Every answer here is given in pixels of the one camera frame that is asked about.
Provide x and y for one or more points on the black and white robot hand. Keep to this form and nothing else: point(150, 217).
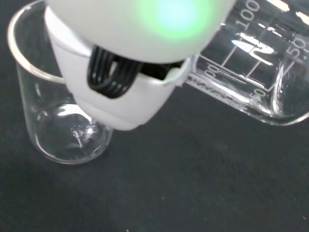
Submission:
point(130, 31)

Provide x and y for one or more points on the clear plain glass beaker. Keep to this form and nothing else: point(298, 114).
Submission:
point(60, 145)

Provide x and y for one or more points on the black bench cloth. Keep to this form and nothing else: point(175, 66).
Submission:
point(193, 181)

